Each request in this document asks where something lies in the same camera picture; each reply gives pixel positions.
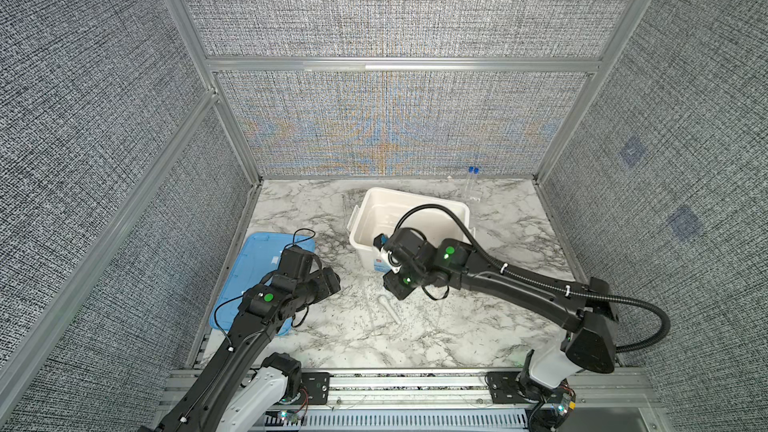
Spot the white ceramic pestle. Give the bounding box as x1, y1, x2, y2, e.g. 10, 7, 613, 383
377, 295, 402, 325

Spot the white plastic storage box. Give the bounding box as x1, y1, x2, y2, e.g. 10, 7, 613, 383
347, 187, 470, 273

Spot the blue plastic box lid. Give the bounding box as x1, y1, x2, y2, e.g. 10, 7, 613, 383
209, 229, 316, 332

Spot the clear acrylic tube rack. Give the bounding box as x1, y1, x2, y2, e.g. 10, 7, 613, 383
458, 176, 496, 204

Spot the blue capped test tube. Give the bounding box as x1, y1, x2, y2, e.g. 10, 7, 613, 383
462, 166, 475, 200
469, 166, 481, 202

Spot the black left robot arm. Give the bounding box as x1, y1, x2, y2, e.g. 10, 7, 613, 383
153, 245, 341, 431

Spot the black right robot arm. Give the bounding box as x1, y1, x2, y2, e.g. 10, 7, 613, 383
373, 227, 617, 402

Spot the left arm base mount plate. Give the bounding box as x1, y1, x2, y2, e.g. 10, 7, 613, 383
299, 372, 332, 405

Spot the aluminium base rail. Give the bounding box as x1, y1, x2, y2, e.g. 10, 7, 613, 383
149, 366, 674, 431

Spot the black corrugated cable conduit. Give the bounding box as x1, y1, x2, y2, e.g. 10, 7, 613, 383
392, 203, 671, 354

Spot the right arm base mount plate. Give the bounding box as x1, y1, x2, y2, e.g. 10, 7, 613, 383
485, 371, 526, 405

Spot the horizontal aluminium wall bar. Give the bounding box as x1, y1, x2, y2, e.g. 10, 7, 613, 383
206, 57, 602, 73

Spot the left corner aluminium frame post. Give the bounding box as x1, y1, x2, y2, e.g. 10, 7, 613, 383
163, 0, 263, 186

